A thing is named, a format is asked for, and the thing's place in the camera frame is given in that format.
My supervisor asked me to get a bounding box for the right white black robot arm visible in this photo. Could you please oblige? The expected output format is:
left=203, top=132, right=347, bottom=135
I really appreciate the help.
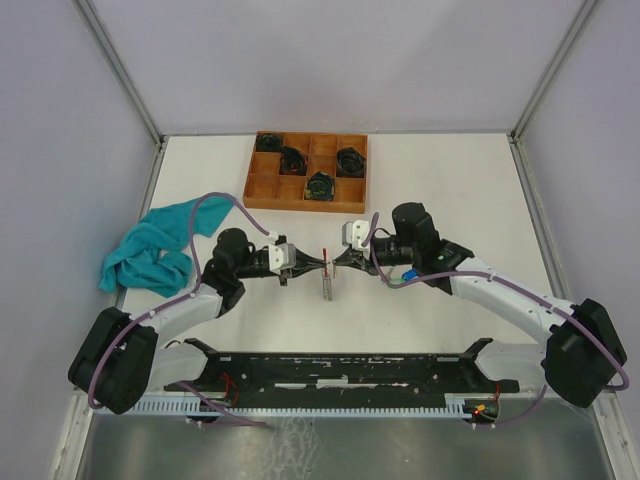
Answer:
left=333, top=202, right=630, bottom=407

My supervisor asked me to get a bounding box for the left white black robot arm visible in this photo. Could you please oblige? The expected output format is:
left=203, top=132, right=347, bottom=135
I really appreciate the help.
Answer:
left=68, top=228, right=326, bottom=414

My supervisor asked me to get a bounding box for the key with blue tag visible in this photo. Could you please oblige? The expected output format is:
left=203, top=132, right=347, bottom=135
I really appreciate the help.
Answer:
left=402, top=269, right=418, bottom=282

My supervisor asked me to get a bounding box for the key with green tag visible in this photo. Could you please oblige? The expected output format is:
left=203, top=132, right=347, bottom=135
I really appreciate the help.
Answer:
left=388, top=278, right=405, bottom=289

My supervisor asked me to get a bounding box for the wooden compartment tray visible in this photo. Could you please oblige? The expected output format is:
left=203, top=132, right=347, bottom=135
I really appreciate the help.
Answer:
left=243, top=131, right=370, bottom=214

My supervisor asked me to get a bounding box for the teal cloth towel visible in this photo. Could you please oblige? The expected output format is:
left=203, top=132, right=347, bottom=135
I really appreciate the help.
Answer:
left=98, top=196, right=233, bottom=298

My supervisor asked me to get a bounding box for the rolled dark tie right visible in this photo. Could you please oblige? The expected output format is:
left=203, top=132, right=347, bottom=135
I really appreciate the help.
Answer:
left=336, top=147, right=366, bottom=178

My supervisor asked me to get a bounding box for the rolled dark tie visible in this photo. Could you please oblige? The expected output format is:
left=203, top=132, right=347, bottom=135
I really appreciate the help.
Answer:
left=336, top=147, right=366, bottom=178
left=279, top=146, right=308, bottom=176
left=255, top=132, right=283, bottom=153

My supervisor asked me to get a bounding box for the rolled dark tie centre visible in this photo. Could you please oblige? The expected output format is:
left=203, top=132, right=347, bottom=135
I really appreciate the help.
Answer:
left=279, top=146, right=308, bottom=176

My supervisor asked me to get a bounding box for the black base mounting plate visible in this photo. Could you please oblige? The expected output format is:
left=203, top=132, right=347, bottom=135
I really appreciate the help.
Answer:
left=191, top=352, right=520, bottom=408

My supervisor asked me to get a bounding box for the rolled dark tie top left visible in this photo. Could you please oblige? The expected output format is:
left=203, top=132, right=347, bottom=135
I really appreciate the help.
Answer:
left=255, top=132, right=283, bottom=153

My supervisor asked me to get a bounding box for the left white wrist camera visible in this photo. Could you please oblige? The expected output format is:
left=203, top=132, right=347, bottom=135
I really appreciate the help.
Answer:
left=267, top=230, right=296, bottom=275

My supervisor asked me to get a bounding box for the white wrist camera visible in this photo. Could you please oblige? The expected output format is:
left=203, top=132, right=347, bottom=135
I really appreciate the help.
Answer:
left=267, top=230, right=296, bottom=275
left=341, top=220, right=377, bottom=252

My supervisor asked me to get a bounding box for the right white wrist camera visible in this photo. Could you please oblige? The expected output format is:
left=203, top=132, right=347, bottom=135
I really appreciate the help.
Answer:
left=341, top=220, right=377, bottom=252

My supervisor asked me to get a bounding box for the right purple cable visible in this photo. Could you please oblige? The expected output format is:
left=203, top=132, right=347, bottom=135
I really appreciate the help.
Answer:
left=364, top=212, right=630, bottom=427

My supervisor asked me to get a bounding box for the purple cable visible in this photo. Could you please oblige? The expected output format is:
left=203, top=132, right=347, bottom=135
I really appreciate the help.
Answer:
left=87, top=191, right=281, bottom=429
left=364, top=212, right=630, bottom=427

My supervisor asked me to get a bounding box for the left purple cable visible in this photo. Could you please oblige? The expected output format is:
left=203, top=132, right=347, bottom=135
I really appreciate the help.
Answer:
left=87, top=191, right=281, bottom=429

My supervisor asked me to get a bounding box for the grey slotted cable duct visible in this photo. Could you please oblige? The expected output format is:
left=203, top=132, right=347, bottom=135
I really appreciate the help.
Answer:
left=125, top=393, right=475, bottom=420

